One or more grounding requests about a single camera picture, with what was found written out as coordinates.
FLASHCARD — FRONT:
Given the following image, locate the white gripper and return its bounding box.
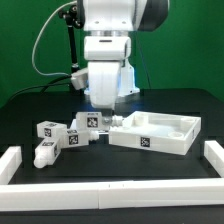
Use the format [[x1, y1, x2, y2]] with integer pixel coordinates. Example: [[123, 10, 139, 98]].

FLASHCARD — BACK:
[[88, 62, 119, 109]]

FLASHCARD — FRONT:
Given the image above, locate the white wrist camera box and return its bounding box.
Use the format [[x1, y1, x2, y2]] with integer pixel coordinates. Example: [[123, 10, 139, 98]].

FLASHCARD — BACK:
[[71, 68, 88, 90]]

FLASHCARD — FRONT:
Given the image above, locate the black cable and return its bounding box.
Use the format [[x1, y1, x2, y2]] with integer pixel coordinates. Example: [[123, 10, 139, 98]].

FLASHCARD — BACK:
[[6, 75, 74, 104]]

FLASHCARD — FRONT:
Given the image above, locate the grey cable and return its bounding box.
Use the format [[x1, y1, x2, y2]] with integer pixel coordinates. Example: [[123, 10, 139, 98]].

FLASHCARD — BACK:
[[31, 0, 80, 78]]

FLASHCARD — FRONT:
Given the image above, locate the black camera stand pole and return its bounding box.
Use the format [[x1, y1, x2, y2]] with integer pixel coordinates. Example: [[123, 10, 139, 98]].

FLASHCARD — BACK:
[[58, 3, 83, 73]]

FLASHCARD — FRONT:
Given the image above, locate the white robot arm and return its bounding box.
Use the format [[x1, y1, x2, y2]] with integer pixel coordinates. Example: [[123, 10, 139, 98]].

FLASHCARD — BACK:
[[77, 0, 170, 110]]

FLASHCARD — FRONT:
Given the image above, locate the white fence left segment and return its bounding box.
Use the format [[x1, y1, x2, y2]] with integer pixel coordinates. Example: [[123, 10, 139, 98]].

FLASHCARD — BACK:
[[0, 146, 99, 212]]

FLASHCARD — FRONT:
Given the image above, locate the white fence segment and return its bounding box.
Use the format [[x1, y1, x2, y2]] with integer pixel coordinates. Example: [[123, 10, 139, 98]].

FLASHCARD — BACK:
[[0, 146, 99, 212], [99, 140, 224, 209]]

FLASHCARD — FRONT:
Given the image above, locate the white square tabletop part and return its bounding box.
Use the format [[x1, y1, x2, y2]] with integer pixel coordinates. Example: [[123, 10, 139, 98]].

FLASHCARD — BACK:
[[109, 111, 201, 155]]

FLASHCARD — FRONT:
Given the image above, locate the white fence right segment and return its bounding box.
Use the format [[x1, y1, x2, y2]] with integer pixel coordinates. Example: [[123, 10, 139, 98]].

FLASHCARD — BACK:
[[99, 140, 224, 209]]

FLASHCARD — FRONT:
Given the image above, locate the white fiducial tag sheet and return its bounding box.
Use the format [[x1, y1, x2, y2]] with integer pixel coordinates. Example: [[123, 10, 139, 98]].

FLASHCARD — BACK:
[[69, 119, 77, 130]]

